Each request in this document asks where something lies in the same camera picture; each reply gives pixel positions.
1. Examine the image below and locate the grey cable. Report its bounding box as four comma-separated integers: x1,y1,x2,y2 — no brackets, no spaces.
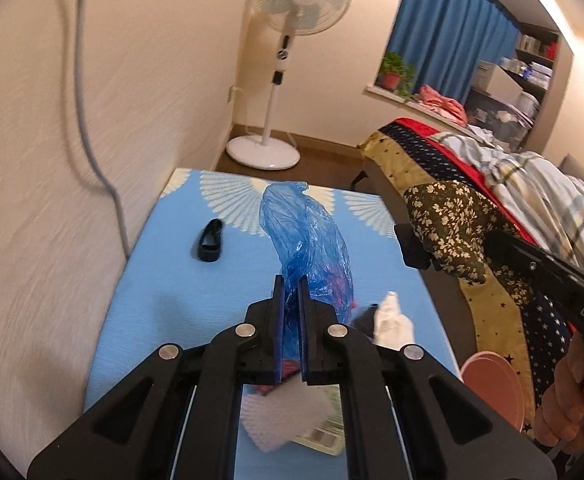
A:
56,0,133,261

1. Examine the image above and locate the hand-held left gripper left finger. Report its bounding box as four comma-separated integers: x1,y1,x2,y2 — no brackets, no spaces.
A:
26,275,285,480

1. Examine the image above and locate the blue curtain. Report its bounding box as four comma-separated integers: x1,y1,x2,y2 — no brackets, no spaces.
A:
388,0,520,106

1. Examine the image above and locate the blue plastic bag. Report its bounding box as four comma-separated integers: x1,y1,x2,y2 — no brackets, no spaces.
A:
259,180,355,361

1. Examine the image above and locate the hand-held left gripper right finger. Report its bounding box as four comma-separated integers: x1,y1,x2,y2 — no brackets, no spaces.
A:
298,276,558,480

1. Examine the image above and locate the person's right hand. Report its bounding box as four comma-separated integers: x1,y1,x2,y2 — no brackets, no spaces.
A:
534,332,584,461

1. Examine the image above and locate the plaid quilt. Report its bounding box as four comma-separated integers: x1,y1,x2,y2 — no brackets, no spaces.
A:
442,127,584,283

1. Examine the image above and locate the star print bed sheet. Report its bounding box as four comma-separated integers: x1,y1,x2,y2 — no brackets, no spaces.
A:
359,120,575,408

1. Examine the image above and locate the clear storage box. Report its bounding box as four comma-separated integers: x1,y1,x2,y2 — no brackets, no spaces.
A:
469,96,534,148

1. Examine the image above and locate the white packet with barcode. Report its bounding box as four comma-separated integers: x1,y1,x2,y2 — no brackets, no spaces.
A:
242,387,343,453

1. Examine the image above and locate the grey cardboard box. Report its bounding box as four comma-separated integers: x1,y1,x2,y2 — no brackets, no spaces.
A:
472,60,512,95

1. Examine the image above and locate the potted green plant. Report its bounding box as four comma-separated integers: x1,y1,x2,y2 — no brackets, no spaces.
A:
379,51,417,97

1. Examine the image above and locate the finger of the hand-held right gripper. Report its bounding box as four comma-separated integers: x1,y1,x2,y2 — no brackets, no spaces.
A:
394,223,435,271

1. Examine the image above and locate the wooden shelf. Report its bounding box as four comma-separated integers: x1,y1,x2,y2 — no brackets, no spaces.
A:
467,22,560,151

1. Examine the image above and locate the red blanket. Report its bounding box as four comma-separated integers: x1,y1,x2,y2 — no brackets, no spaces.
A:
394,117,535,248

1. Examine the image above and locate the white standing fan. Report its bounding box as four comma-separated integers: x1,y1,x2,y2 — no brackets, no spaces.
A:
226,0,353,170

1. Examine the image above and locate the pink cloth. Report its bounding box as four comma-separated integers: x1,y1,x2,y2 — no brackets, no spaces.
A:
418,85,468,123

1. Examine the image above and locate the white tissue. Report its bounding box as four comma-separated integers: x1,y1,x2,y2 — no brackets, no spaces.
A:
372,291,417,348

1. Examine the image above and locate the dark floral cloth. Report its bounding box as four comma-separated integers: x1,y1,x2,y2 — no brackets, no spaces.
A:
403,182,505,283

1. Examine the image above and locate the black strap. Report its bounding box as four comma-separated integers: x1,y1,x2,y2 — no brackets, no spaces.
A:
197,219,225,263

